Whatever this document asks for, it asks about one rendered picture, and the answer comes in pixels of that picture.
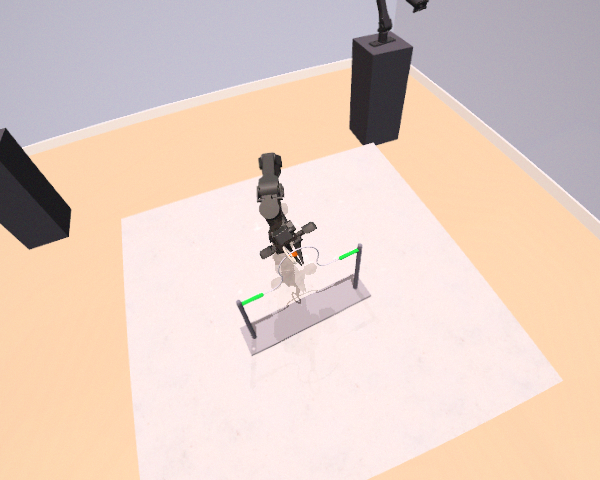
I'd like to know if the orange handle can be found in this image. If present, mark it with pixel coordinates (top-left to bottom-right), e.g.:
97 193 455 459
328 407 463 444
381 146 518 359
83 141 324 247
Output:
283 247 298 264

